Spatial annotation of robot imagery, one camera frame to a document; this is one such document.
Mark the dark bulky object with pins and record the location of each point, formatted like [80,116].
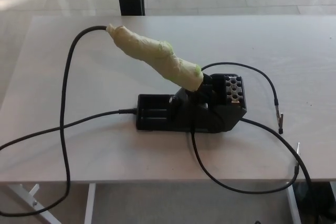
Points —
[320,205]

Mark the tape-wrapped soldering iron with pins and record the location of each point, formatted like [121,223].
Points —
[152,53]

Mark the black soldering station base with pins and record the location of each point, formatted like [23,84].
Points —
[210,119]

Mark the white metal table frame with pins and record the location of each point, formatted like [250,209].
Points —
[89,203]

